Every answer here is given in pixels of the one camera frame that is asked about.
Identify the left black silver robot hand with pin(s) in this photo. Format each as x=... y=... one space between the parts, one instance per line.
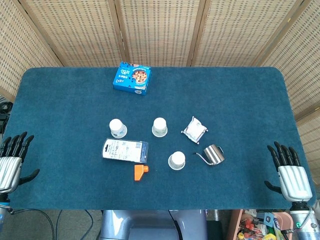
x=10 y=172

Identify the white cup green fern print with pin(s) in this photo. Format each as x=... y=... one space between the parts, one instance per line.
x=177 y=160

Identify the white cup blue flower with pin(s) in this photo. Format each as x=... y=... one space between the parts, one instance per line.
x=117 y=128

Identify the steel gooseneck pitcher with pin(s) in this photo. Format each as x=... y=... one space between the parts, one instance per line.
x=213 y=155

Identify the clear blister pack card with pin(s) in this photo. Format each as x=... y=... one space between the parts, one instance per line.
x=123 y=150

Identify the white foil snack packet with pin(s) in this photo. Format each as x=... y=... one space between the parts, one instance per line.
x=194 y=130

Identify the pink crate of clutter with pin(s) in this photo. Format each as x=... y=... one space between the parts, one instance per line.
x=255 y=225

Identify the grey robot torso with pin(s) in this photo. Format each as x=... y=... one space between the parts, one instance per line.
x=150 y=225

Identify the blue cookie box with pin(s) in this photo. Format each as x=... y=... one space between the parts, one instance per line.
x=132 y=78

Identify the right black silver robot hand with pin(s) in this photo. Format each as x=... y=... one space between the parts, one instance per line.
x=293 y=180

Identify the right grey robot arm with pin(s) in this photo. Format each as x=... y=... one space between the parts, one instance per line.
x=306 y=225

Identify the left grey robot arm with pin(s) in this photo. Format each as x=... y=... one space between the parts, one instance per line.
x=3 y=212

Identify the orange plastic block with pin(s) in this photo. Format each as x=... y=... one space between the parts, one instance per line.
x=138 y=173

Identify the white cup green flower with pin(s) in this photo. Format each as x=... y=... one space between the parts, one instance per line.
x=159 y=127

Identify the dark blue carpet mat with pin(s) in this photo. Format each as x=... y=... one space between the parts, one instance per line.
x=75 y=112

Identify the woven wicker folding screen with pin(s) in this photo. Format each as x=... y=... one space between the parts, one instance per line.
x=160 y=30

